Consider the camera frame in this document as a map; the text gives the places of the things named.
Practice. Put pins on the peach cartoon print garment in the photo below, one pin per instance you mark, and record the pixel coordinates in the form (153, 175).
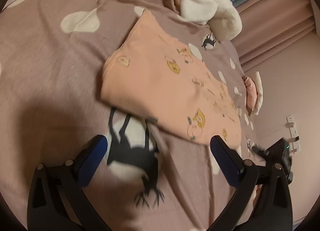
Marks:
(158, 78)

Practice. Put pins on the white wall socket strip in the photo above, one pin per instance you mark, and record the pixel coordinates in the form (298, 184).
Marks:
(295, 139)

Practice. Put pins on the white fluffy blanket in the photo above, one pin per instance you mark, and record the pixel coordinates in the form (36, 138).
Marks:
(221, 16)

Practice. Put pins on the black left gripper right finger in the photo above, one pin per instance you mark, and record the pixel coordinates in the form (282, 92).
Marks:
(273, 209)

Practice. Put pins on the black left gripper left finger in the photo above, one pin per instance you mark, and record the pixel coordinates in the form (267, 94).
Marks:
(56, 199)

